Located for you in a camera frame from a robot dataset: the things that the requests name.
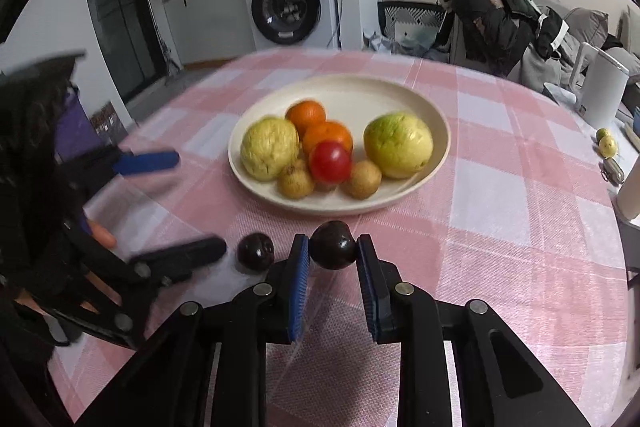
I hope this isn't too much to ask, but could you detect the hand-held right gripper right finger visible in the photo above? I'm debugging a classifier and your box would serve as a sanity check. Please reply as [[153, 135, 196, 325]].
[[356, 234, 591, 427]]

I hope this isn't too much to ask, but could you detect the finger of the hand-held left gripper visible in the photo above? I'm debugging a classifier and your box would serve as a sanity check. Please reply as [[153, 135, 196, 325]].
[[75, 146, 181, 188], [50, 234, 227, 351]]

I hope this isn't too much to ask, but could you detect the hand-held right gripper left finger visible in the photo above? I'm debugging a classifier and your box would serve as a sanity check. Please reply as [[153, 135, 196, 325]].
[[75, 233, 311, 427]]

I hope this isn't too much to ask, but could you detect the dark purple plum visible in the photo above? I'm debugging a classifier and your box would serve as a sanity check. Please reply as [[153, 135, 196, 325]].
[[237, 232, 276, 275], [309, 220, 358, 271]]

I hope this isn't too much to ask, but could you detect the small brown longan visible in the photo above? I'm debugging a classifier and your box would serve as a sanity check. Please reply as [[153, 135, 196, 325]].
[[278, 162, 316, 200], [341, 160, 383, 200]]

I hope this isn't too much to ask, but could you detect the small yellow guava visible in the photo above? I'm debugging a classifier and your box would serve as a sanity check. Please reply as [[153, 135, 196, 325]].
[[240, 117, 301, 182]]

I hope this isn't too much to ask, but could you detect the red tomato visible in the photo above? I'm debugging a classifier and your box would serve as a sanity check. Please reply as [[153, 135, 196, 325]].
[[308, 141, 352, 184]]

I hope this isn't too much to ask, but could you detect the large orange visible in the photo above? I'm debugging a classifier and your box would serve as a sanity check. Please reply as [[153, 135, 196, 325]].
[[302, 121, 354, 158]]

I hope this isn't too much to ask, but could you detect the cream round plate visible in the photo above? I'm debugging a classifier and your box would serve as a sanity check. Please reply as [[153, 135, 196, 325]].
[[228, 74, 452, 215]]

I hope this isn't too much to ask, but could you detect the person's left forearm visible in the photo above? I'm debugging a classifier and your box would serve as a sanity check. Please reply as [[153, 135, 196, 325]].
[[0, 297, 76, 427]]

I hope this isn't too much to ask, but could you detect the person's left hand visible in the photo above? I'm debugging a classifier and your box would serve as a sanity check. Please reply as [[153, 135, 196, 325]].
[[86, 219, 117, 250]]

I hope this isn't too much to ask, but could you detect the purple plastic bag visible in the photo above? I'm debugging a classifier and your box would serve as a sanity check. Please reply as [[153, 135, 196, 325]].
[[55, 84, 96, 162]]

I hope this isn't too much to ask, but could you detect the dark glass door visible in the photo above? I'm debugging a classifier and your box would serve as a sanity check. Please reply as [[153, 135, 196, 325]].
[[80, 0, 168, 102]]

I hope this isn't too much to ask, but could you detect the large green-yellow guava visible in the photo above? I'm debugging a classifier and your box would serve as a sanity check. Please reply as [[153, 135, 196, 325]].
[[363, 112, 434, 180]]

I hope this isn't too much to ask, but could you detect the white base cabinet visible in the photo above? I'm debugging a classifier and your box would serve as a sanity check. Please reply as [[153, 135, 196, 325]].
[[165, 0, 251, 68]]

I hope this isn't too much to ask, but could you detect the pink checked tablecloth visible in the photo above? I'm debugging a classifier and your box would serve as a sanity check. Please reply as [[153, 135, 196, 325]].
[[50, 47, 628, 427]]

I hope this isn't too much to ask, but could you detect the small orange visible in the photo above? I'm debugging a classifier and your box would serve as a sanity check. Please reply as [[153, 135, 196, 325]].
[[285, 100, 327, 135]]

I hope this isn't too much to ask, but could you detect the pile of light clothes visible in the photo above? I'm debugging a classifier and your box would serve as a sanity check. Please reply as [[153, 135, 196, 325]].
[[362, 29, 451, 60]]

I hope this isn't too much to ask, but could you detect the black chair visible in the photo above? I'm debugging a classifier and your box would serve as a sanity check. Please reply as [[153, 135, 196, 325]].
[[377, 0, 448, 52]]

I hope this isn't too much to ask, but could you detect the small metal tin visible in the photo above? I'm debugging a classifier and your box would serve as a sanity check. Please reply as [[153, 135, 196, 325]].
[[601, 158, 626, 182]]

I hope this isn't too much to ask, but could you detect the patterned grey cushion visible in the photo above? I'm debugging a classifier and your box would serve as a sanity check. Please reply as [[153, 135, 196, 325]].
[[385, 5, 443, 40]]

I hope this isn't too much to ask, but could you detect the white side table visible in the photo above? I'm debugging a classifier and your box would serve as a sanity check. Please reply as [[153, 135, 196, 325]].
[[542, 82, 640, 228]]

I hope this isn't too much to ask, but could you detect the pile of dark jackets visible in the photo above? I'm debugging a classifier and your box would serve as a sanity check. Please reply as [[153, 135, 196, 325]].
[[435, 0, 568, 78]]

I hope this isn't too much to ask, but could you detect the white electric kettle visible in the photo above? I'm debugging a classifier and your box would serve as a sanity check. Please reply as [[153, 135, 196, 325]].
[[570, 43, 630, 130]]

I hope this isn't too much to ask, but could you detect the grey sofa pillow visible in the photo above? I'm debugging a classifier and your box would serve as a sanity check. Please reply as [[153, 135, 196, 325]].
[[565, 7, 610, 45]]

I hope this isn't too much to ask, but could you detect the grey sofa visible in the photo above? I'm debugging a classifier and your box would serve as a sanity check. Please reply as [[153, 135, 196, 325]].
[[520, 0, 640, 108]]

